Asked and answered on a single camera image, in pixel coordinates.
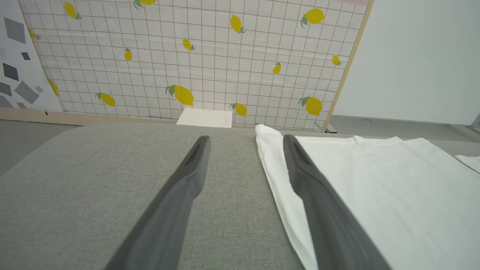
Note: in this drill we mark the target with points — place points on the white t-shirt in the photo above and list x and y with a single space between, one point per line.
393 195

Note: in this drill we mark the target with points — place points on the grey shapes partition panel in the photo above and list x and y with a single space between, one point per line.
22 45

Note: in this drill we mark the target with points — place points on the metal partition foot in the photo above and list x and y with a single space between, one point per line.
330 129

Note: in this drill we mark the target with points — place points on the lemon print partition panel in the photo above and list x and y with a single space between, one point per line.
225 67

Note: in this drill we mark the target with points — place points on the white rectangular box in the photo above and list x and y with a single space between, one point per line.
204 118

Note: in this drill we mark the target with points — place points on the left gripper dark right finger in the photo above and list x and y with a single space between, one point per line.
326 225

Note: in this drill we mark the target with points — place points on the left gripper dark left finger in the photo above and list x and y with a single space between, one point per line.
168 217

